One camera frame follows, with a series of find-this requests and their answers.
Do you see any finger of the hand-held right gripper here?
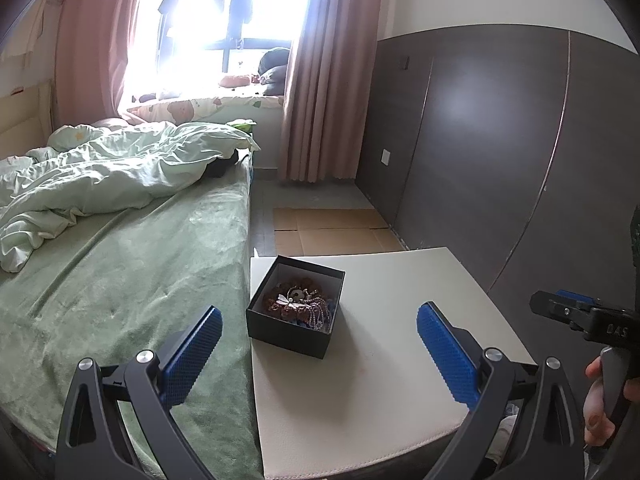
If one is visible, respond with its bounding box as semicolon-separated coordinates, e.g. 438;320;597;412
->
529;291;594;332
555;288;602;307

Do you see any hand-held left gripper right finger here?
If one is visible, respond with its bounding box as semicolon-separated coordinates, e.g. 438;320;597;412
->
416;301;587;480

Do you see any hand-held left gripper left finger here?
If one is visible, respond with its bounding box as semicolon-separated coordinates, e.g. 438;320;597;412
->
55;304;224;480

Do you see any black jewelry box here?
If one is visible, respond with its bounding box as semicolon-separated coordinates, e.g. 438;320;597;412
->
245;254;347;360

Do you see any beaded jewelry pile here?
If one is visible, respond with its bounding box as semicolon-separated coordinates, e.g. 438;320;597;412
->
263;280;327;322

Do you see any clear bead necklace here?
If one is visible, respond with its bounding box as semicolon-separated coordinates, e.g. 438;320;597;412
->
300;297;337;334

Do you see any person's right hand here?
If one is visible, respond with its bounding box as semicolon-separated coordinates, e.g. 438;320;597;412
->
582;355;618;449

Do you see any white table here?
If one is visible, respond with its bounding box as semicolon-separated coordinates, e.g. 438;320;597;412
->
248;246;539;479

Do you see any dark green clothing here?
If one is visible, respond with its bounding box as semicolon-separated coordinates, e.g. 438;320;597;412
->
626;207;640;273

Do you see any bed with green sheet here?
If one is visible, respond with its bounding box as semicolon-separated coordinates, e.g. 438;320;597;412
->
0;160;264;480

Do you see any flat cardboard sheet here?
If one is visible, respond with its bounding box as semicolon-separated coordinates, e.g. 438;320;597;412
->
272;207;407;257

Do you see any pale green duvet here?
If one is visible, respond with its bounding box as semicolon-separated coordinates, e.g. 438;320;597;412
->
0;121;262;274

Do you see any floral window seat cushion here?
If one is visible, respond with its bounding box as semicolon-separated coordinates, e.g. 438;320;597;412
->
126;92;284;124

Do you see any beige headboard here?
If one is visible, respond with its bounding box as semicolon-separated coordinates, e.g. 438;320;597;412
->
0;79;56;162

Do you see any dark blue pillow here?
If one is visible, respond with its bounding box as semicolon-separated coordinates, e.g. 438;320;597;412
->
257;47;292;97

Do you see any pink curtain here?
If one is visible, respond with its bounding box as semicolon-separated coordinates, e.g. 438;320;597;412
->
53;0;152;127
277;0;384;184

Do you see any window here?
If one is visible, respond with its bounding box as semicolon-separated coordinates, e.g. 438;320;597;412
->
120;0;313;103

